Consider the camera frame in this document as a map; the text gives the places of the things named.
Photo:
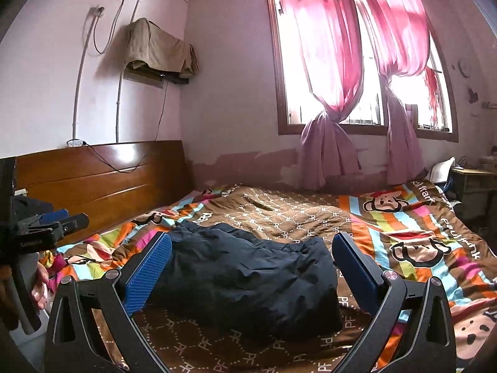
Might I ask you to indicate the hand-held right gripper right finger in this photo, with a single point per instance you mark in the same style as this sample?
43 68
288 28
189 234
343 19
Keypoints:
355 272

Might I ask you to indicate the wooden headboard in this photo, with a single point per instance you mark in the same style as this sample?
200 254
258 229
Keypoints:
97 186

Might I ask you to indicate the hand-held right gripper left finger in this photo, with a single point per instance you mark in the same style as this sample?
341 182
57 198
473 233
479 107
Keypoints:
149 272

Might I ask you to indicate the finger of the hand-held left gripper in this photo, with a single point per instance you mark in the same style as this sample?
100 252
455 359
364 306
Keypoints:
75 223
56 216

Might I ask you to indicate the wooden desk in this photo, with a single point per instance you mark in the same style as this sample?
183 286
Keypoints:
473 186

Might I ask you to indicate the cloth-covered wall box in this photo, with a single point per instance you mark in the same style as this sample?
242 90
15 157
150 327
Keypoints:
159 46

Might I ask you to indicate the brown framed window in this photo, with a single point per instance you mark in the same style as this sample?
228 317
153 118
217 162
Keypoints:
287 128

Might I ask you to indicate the white chair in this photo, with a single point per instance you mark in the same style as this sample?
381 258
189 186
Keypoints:
444 171

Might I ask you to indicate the pink curtain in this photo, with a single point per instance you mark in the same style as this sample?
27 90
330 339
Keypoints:
396 27
322 46

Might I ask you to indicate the person's left hand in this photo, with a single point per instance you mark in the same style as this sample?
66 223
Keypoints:
42 283

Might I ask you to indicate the white power strip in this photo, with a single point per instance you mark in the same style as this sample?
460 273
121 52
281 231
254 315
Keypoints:
75 143

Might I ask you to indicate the dark wall-mounted appliance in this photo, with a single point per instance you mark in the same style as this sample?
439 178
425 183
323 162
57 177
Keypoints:
171 77

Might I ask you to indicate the white wall pipe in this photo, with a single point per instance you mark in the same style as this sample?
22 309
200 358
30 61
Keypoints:
119 97
79 81

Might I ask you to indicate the printed colourful blanket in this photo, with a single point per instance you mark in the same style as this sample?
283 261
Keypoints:
291 209

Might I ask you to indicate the navy puffer jacket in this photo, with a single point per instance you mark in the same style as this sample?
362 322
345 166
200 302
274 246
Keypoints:
240 276

